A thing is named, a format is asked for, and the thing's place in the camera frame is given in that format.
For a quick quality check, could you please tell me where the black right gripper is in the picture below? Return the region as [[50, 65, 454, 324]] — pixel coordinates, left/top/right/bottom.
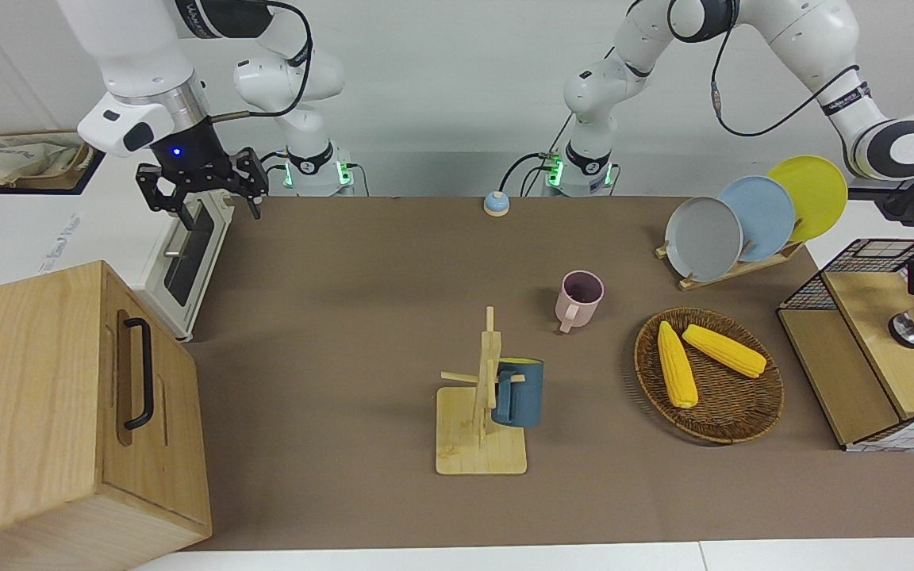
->
[[137, 148, 269, 232]]

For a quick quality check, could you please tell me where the pink mug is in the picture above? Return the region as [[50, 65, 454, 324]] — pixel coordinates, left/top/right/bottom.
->
[[556, 270, 605, 334]]

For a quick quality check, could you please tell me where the brown box with rack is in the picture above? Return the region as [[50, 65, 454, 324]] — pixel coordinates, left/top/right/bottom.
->
[[777, 238, 914, 453]]

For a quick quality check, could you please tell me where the white toaster oven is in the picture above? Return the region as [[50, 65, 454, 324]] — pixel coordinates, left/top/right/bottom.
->
[[36, 190, 236, 343]]

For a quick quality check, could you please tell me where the black storage tray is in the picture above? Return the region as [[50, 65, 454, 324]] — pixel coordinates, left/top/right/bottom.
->
[[0, 131, 105, 217]]

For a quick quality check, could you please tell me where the yellow plate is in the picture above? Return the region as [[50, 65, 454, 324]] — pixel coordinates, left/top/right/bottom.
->
[[766, 155, 850, 243]]

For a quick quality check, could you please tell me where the brown table mat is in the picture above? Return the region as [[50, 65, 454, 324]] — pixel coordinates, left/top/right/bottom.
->
[[183, 194, 914, 552]]

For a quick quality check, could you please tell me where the light blue plate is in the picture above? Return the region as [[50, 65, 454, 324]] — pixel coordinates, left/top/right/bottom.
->
[[717, 175, 797, 263]]

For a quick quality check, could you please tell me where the wooden plate rack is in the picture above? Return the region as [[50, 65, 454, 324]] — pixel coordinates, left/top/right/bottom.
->
[[655, 238, 807, 292]]

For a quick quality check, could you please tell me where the beige cloth bag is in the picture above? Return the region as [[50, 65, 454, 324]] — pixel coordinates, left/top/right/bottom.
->
[[0, 135, 93, 189]]

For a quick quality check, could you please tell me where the yellow corn cob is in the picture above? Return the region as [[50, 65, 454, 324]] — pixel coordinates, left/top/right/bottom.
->
[[682, 324, 767, 379], [658, 320, 700, 409]]

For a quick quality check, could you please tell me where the round wicker basket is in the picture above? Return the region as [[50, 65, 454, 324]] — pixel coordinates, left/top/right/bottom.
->
[[634, 308, 785, 445]]

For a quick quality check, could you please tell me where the grey plate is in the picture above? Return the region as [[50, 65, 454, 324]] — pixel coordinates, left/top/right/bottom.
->
[[665, 196, 744, 283]]

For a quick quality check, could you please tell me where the wooden drawer cabinet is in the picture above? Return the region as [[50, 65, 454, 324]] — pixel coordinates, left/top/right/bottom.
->
[[0, 260, 213, 571]]

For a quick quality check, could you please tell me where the wooden mug tree stand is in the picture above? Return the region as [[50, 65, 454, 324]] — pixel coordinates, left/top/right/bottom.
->
[[435, 306, 528, 477]]

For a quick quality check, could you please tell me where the dark teal mug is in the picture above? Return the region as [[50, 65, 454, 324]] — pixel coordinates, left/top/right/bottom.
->
[[491, 358, 545, 430]]

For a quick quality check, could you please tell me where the silver oven door handle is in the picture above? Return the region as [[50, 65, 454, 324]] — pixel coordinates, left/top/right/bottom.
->
[[162, 202, 216, 259]]

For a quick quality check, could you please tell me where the black cabinet handle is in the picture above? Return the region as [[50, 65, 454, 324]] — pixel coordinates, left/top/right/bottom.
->
[[117, 317, 156, 431]]

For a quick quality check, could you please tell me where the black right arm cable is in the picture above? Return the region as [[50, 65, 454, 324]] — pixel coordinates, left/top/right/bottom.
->
[[211, 0, 315, 121]]

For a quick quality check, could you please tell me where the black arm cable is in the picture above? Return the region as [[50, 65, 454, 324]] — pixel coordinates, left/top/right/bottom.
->
[[709, 0, 864, 140], [211, 0, 315, 121]]

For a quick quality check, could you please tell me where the black base cable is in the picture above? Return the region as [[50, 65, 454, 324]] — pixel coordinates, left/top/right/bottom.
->
[[498, 119, 565, 197]]

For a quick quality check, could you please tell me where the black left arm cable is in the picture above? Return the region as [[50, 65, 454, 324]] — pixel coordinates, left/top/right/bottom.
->
[[709, 0, 864, 140]]

